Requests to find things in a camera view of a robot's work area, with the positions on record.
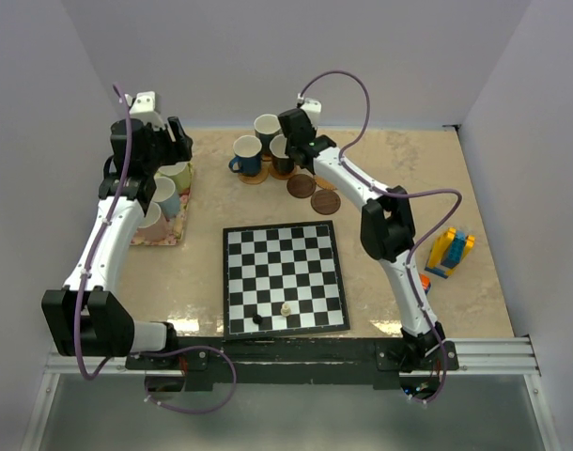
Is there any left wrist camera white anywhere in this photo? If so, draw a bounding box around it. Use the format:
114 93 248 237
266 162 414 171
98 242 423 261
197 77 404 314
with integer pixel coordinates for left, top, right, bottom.
124 91 164 131

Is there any green mug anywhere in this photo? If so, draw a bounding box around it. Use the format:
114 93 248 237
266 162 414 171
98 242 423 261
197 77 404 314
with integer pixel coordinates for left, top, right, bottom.
159 162 193 194

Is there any pink mug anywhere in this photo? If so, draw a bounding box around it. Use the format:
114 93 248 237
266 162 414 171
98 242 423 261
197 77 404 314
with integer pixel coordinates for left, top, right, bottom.
135 202 168 242

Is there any black mug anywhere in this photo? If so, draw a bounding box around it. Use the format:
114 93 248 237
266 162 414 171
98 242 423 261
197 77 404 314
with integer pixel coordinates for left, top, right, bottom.
270 134 295 174

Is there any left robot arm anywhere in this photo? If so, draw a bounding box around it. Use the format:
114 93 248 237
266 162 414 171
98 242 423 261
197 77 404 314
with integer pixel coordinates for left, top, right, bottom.
41 117 193 368

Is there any teal grey mug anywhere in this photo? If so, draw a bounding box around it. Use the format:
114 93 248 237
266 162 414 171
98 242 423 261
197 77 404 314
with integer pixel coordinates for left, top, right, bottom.
254 114 282 155

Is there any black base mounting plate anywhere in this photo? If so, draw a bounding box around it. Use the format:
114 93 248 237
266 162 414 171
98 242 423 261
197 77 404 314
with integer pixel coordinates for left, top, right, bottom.
126 336 459 391

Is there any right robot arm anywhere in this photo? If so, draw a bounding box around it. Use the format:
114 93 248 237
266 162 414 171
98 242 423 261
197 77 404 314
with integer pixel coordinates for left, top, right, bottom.
278 108 448 371

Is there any light blue mug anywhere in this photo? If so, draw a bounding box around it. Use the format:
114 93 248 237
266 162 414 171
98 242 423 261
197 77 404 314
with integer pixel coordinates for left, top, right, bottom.
152 176 180 220

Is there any dark blue mug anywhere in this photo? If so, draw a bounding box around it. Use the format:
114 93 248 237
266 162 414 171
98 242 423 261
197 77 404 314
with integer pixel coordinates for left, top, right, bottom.
228 135 262 177

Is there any toy block tower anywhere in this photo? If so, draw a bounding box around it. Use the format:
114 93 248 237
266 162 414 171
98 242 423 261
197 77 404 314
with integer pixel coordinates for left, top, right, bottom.
425 227 475 279

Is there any colourful toy car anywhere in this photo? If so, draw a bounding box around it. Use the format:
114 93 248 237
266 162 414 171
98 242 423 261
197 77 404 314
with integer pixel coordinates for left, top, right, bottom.
420 274 431 294

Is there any floral serving tray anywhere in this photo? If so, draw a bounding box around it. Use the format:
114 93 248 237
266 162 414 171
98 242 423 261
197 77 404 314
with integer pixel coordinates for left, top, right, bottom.
131 170 192 246

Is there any woven rattan coaster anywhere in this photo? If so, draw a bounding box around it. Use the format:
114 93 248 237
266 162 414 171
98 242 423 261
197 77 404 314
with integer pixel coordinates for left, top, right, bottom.
313 175 336 191
238 167 269 185

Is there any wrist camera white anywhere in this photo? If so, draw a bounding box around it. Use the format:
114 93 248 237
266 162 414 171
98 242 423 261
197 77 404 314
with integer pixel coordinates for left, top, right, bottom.
297 93 322 127
124 91 164 131

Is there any white chess piece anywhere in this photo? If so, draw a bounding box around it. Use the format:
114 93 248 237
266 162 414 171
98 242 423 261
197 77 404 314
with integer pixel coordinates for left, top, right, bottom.
281 303 291 317

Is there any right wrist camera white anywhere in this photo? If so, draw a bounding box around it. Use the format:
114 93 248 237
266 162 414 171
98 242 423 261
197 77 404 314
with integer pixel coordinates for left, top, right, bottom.
297 93 322 127

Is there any black white chessboard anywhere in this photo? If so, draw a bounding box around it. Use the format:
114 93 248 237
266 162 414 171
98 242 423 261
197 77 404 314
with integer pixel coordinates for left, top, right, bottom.
223 220 350 340

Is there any dark walnut coaster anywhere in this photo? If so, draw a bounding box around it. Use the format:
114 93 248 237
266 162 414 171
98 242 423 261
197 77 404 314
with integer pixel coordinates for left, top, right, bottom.
286 174 317 198
310 189 341 215

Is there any front aluminium rail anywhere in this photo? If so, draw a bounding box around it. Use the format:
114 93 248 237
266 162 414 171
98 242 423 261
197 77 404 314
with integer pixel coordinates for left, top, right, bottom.
42 334 542 377

